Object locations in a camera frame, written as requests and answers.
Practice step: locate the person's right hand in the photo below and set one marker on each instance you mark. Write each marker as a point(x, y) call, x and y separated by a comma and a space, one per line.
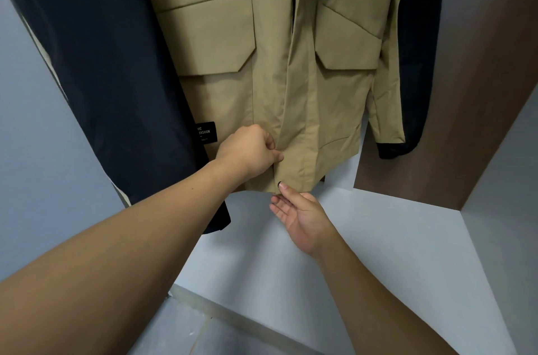
point(304, 218)

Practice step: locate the white wardrobe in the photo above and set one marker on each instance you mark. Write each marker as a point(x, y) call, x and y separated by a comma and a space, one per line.
point(403, 250)

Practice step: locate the khaki and black jacket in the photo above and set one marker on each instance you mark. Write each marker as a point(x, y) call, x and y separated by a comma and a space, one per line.
point(252, 31)

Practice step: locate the person's left forearm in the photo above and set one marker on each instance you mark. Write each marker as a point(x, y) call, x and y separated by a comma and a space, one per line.
point(109, 275)

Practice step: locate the person's left hand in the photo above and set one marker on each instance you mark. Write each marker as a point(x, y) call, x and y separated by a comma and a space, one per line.
point(248, 156)

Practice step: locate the white wardrobe door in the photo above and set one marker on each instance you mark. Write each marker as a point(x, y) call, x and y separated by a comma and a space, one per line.
point(42, 157)

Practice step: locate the person's right forearm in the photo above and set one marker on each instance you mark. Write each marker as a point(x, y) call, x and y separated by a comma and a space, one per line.
point(378, 308)

